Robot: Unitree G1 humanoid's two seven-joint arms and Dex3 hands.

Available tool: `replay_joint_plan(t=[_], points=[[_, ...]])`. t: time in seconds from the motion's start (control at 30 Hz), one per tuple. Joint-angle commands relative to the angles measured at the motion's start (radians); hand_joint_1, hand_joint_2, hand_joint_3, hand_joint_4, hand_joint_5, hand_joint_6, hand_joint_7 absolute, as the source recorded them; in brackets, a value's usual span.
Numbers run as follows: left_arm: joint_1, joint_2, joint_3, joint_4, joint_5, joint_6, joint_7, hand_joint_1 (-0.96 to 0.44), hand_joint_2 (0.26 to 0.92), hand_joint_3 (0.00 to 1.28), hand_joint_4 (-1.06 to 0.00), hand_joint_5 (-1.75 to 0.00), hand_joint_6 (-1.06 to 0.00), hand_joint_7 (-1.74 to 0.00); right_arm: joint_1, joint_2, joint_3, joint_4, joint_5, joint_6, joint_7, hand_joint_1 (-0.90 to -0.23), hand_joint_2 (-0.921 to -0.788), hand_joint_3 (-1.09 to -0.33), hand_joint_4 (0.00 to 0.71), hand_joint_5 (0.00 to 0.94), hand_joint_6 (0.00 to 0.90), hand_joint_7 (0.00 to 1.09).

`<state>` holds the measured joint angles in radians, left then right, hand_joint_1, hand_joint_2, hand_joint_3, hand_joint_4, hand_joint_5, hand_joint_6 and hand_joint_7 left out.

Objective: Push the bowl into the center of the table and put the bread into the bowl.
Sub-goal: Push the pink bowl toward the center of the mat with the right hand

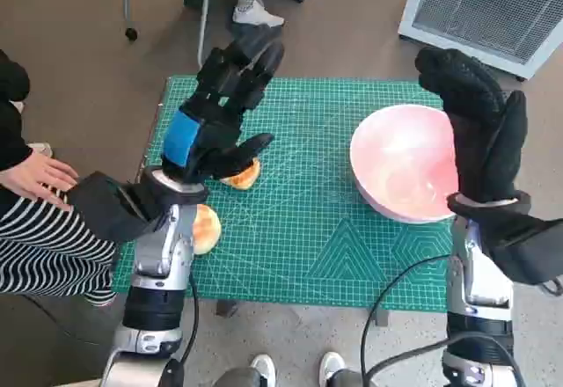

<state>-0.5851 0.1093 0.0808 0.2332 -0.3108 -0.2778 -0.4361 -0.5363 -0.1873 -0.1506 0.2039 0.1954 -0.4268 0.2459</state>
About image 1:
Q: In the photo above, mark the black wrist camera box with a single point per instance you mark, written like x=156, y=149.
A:
x=528, y=246
x=105, y=206

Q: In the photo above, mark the grey wheeled chair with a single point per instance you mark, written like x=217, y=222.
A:
x=203, y=22

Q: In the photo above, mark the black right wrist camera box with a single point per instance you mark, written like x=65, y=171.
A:
x=528, y=246

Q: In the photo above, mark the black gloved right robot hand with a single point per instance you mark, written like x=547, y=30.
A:
x=479, y=140

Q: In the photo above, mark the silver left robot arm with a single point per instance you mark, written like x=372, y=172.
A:
x=163, y=246

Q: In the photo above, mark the dark table leg bracket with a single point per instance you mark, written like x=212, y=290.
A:
x=382, y=317
x=227, y=308

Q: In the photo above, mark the beige shoe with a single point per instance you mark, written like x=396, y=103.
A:
x=41, y=148

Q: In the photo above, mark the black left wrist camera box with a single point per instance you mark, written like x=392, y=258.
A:
x=105, y=206

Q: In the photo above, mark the round toy bread bun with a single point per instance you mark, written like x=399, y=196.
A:
x=206, y=228

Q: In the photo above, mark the glazed twisted toy bread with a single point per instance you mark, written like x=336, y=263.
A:
x=244, y=180

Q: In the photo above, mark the person's hand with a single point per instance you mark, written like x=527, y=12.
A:
x=39, y=176

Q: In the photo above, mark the pink bowl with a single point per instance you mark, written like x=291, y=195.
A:
x=396, y=162

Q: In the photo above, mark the white vented cabinet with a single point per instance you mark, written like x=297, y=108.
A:
x=484, y=9

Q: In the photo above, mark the green cutting mat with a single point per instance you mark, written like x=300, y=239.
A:
x=308, y=184

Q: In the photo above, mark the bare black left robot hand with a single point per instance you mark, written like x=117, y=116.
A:
x=220, y=97

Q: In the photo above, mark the white sneaker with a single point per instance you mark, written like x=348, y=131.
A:
x=331, y=365
x=264, y=367

